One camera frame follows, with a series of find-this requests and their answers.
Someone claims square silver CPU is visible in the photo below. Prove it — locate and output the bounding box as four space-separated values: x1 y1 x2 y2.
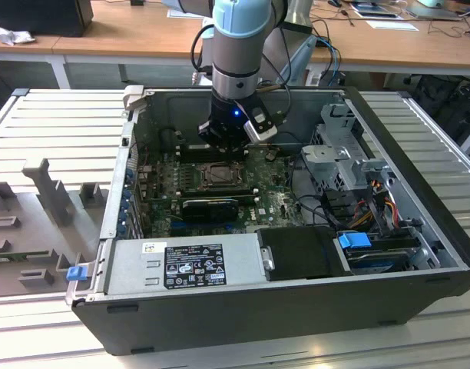
210 167 236 184

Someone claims metal CPU socket cover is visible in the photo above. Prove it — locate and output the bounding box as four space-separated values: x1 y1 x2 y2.
198 163 246 188

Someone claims CPU socket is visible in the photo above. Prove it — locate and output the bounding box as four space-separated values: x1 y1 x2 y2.
196 161 248 189

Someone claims black RAM stick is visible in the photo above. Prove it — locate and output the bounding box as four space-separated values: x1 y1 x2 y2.
179 185 255 195
180 144 212 155

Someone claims black round capacitor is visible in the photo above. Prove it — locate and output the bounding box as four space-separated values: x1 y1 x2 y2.
160 128 177 153

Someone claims black graphics card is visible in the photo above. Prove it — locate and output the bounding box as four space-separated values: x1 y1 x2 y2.
180 198 240 223

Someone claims green motherboard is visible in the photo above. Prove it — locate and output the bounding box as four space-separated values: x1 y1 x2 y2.
137 148 324 239

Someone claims grey case release latch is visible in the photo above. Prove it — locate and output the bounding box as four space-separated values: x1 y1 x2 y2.
122 85 145 115

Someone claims metal drive cage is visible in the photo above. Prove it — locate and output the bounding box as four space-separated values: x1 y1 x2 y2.
299 101 397 195

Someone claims white paper sheet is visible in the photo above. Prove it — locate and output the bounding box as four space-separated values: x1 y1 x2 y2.
366 19 419 32
167 8 213 19

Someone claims grey power supply unit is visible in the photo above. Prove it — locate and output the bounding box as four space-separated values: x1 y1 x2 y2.
104 232 266 295

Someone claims blue disk carrier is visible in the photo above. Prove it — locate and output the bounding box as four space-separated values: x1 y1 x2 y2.
337 231 371 251

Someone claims dark framed tablet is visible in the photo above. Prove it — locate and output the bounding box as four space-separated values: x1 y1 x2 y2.
352 2 405 20

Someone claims black open PC case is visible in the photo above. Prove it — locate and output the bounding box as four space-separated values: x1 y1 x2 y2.
65 85 470 357

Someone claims hard disk drive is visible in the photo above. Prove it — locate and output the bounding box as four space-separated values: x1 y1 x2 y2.
344 245 412 274

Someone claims blue case latch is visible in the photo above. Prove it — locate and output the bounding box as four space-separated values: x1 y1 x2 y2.
65 265 86 284

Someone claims grey parts rack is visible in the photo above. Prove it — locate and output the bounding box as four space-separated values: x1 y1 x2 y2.
0 157 110 299

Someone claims wooden desk with white leg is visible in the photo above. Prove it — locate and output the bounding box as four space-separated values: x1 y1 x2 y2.
0 7 94 91

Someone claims large black box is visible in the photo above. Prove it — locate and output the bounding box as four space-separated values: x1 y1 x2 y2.
0 0 94 38

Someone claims black office chair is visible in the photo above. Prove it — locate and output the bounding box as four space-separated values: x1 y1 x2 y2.
411 75 470 144

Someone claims crumpled silver foil bag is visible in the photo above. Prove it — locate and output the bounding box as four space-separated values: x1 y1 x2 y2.
0 21 37 47

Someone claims grey laptop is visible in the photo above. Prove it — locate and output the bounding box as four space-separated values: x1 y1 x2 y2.
405 2 466 22

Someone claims green RAM stick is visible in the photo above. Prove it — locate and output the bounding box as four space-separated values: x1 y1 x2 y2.
0 251 28 264

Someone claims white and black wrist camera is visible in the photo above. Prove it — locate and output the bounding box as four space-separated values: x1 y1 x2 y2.
242 107 279 142

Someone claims black internal cable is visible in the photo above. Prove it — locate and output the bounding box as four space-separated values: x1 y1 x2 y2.
287 153 338 231

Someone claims rear expansion slot bracket panel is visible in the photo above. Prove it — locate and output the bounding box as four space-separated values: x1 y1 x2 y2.
119 145 144 238

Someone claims blue cable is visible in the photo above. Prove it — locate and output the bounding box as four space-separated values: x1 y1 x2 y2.
315 36 343 88

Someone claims silver metal shroud handle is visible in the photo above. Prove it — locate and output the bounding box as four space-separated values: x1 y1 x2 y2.
260 245 276 272

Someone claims yellow and red wire bundle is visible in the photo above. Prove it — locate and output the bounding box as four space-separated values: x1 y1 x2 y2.
349 194 400 231

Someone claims black desk cable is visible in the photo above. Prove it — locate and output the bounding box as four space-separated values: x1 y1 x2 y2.
428 18 470 39

